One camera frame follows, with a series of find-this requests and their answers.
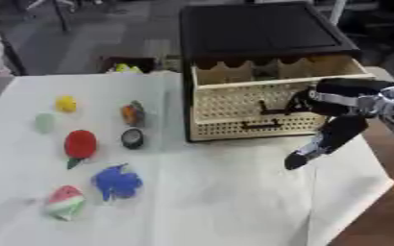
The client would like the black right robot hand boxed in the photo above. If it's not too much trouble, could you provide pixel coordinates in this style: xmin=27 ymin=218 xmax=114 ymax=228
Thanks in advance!
xmin=283 ymin=78 xmax=394 ymax=171

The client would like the pale lower drawer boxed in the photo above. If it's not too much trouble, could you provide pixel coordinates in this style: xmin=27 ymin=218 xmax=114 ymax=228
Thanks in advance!
xmin=191 ymin=112 xmax=331 ymax=141

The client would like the pale compartment drawer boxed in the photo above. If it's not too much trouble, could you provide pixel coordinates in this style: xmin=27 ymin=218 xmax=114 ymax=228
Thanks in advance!
xmin=190 ymin=57 xmax=379 ymax=122

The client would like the black cabinet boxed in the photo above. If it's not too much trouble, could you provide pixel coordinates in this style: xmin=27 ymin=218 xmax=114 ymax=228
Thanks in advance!
xmin=178 ymin=2 xmax=362 ymax=143

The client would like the black tape roll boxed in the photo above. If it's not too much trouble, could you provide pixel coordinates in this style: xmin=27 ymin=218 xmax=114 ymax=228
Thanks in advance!
xmin=119 ymin=127 xmax=147 ymax=150

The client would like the orange and grey toy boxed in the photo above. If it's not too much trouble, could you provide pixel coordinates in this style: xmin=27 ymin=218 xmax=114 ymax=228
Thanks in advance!
xmin=119 ymin=100 xmax=149 ymax=127

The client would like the dark box with toys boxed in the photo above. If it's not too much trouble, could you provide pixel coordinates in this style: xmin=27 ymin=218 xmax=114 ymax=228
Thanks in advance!
xmin=97 ymin=56 xmax=159 ymax=75

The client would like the blue soft toy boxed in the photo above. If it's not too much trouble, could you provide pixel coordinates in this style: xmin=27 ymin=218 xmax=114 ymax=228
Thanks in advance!
xmin=89 ymin=162 xmax=145 ymax=202

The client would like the red toy strawberry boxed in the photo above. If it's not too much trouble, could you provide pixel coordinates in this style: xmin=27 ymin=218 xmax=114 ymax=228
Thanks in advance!
xmin=62 ymin=129 xmax=100 ymax=170

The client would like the yellow toy fruit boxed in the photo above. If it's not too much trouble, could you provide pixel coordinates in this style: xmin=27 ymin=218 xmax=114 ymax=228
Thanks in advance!
xmin=54 ymin=95 xmax=80 ymax=113

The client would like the watermelon slice toy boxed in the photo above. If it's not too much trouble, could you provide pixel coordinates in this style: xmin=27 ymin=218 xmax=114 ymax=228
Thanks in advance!
xmin=42 ymin=184 xmax=88 ymax=222

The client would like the pale green toy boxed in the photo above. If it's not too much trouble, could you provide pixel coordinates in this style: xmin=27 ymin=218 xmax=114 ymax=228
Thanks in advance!
xmin=34 ymin=112 xmax=58 ymax=135

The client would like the black drawer handle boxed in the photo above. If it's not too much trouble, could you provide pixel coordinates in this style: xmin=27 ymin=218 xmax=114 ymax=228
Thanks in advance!
xmin=256 ymin=100 xmax=298 ymax=116
xmin=240 ymin=118 xmax=283 ymax=131

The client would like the black lower drawer handle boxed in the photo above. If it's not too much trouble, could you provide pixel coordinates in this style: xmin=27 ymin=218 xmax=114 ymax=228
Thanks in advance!
xmin=240 ymin=118 xmax=283 ymax=131

